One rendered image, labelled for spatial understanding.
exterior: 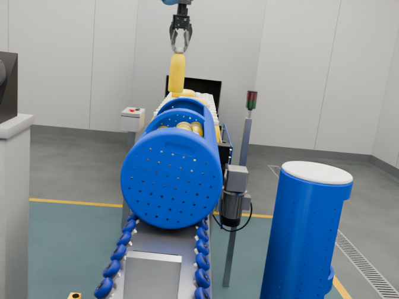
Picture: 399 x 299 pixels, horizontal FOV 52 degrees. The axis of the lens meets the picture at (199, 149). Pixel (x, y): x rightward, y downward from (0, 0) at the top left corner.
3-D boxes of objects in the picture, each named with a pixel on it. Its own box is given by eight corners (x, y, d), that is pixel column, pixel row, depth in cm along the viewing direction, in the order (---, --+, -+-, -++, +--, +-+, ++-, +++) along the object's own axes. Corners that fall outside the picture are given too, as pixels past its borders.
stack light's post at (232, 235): (222, 286, 266) (245, 118, 241) (222, 282, 270) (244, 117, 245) (228, 286, 266) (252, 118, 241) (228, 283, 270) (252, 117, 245)
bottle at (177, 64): (172, 93, 182) (176, 50, 177) (164, 91, 188) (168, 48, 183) (186, 94, 186) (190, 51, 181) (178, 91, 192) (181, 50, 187)
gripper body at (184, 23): (171, 28, 173) (173, -2, 170) (172, 29, 181) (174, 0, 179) (189, 30, 173) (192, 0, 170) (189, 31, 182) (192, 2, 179)
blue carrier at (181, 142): (110, 216, 116) (132, 120, 110) (148, 146, 201) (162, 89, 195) (207, 241, 118) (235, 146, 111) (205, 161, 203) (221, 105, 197)
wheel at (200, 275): (193, 278, 89) (201, 273, 89) (194, 267, 94) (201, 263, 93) (204, 293, 90) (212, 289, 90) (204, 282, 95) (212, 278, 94)
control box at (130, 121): (119, 130, 217) (120, 111, 214) (126, 124, 236) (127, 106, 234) (138, 132, 217) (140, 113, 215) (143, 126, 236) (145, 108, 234)
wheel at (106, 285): (104, 283, 81) (111, 290, 82) (109, 272, 86) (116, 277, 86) (89, 298, 82) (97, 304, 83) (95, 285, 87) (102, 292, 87)
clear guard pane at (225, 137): (221, 227, 244) (231, 148, 233) (216, 185, 320) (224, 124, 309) (221, 227, 244) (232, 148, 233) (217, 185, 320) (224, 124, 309)
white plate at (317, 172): (311, 183, 148) (311, 185, 148) (368, 180, 160) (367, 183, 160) (269, 161, 173) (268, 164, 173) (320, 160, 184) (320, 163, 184)
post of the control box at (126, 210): (116, 291, 248) (127, 128, 225) (117, 288, 252) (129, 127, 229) (123, 292, 248) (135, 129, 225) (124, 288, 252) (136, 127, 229)
